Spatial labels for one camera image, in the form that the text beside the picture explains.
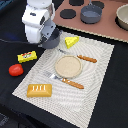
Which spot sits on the yellow toy cheese wedge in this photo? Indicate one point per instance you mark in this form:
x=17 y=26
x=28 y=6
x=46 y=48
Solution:
x=70 y=41

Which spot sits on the round beige toy plate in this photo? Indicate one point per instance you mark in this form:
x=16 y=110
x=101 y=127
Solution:
x=68 y=66

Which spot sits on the grey toy pot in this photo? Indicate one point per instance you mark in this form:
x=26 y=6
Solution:
x=53 y=41

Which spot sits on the yellow toy butter box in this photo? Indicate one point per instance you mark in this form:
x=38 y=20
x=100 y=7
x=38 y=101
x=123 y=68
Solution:
x=27 y=56

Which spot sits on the orange toy bread loaf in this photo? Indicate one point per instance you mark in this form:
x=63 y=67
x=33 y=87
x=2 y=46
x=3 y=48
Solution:
x=39 y=90

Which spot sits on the black stove burner disc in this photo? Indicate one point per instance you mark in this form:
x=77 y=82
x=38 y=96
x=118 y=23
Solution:
x=67 y=13

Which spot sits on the beige bowl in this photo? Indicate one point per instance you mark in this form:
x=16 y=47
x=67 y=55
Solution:
x=122 y=14

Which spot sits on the red toy tomato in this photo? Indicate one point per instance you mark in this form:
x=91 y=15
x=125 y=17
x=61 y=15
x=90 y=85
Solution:
x=16 y=70

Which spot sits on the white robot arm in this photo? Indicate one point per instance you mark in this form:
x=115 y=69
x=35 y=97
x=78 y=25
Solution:
x=38 y=20

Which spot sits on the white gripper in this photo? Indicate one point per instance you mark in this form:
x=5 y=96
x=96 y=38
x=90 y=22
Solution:
x=36 y=35

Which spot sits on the beige woven placemat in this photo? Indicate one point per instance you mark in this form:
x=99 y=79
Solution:
x=69 y=103

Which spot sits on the grey toy saucepan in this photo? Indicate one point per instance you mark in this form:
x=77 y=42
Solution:
x=91 y=13

